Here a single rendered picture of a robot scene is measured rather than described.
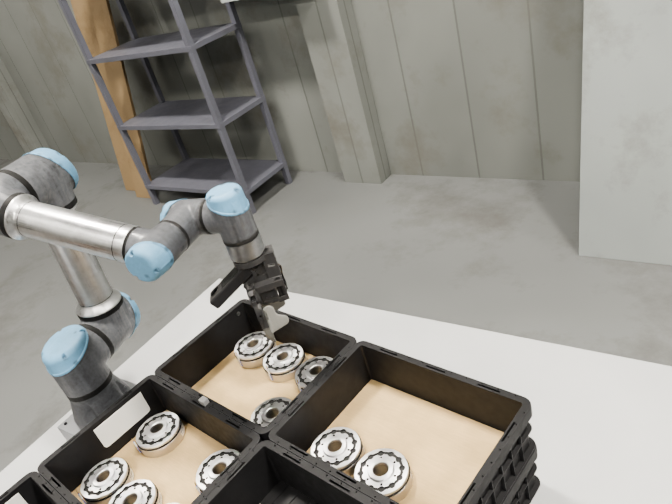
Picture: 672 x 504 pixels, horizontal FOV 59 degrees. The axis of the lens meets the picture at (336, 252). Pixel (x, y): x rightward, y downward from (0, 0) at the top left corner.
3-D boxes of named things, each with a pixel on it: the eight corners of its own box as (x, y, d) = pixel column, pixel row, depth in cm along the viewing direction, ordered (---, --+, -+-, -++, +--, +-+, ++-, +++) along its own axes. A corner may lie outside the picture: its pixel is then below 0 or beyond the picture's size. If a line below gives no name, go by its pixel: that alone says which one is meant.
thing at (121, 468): (73, 486, 126) (71, 485, 125) (113, 452, 131) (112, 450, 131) (95, 509, 119) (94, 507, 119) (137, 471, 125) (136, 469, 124)
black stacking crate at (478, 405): (284, 476, 120) (266, 438, 114) (372, 378, 136) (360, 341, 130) (456, 583, 94) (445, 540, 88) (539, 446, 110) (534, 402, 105)
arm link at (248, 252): (224, 251, 119) (223, 233, 126) (232, 270, 121) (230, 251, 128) (260, 239, 119) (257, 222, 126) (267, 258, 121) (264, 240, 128)
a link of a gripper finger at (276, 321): (295, 340, 130) (282, 302, 127) (269, 349, 130) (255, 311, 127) (295, 334, 133) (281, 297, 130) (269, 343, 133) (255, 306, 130)
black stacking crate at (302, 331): (172, 407, 146) (153, 373, 140) (257, 332, 162) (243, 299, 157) (283, 475, 120) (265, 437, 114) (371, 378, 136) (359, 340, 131)
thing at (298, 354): (255, 368, 143) (254, 366, 142) (280, 341, 149) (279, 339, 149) (287, 378, 137) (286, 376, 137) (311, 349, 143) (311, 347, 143)
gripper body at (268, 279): (290, 302, 127) (273, 255, 121) (252, 315, 127) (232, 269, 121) (286, 283, 134) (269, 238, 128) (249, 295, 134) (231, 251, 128)
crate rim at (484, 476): (268, 445, 115) (264, 436, 113) (362, 346, 132) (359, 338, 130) (447, 549, 89) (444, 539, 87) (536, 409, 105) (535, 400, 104)
